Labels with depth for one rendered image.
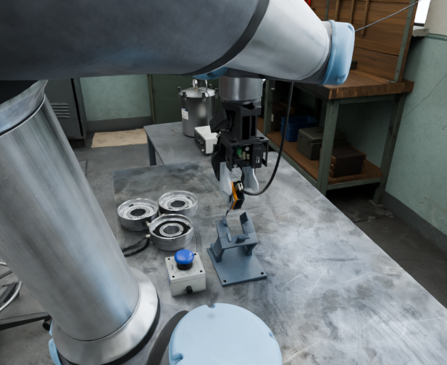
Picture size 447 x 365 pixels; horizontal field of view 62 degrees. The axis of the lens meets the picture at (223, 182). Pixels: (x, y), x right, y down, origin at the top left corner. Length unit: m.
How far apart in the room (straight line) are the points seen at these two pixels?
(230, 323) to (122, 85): 3.76
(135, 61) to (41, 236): 0.17
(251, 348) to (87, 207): 0.22
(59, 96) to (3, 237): 3.29
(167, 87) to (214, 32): 3.62
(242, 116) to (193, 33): 0.46
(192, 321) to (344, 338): 0.38
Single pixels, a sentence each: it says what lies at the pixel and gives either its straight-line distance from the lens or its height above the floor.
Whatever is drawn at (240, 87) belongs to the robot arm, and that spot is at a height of 1.20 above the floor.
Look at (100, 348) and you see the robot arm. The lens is 0.42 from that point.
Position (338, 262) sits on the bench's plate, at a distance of 0.90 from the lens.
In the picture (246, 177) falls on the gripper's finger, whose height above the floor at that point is 1.01.
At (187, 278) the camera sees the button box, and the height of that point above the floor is 0.84.
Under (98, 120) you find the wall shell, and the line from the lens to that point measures 4.18.
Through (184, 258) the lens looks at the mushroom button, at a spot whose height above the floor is 0.87.
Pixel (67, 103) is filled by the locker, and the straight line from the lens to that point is 3.57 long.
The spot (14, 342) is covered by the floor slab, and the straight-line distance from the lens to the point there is 1.96.
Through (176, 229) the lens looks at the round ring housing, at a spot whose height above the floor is 0.82.
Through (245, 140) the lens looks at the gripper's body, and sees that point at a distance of 0.64.
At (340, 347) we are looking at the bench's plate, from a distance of 0.73.
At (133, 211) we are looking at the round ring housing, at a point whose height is 0.82.
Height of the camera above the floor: 1.35
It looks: 28 degrees down
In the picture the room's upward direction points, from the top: straight up
